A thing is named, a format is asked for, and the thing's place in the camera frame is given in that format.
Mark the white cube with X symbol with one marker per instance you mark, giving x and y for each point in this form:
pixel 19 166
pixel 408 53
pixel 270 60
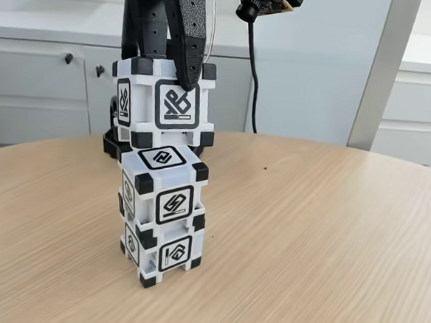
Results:
pixel 176 105

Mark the white cube with zigzag symbol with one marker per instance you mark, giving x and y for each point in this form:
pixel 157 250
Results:
pixel 163 157

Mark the black cabinet key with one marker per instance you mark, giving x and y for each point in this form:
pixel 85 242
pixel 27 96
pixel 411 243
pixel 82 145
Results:
pixel 100 69
pixel 69 58

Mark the black round clamp knob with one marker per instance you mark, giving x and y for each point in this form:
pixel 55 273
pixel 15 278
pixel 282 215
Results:
pixel 111 111

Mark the white low cabinet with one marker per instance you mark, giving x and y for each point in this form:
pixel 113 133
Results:
pixel 29 93
pixel 419 110

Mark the white cube with lamp symbol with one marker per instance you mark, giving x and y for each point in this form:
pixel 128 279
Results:
pixel 177 253

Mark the black gripper camera with mount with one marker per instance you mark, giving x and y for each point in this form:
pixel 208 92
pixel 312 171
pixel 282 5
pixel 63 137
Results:
pixel 249 7

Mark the grey metal frame post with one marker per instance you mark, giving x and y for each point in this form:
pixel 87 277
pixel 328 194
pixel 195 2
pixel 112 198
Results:
pixel 386 64

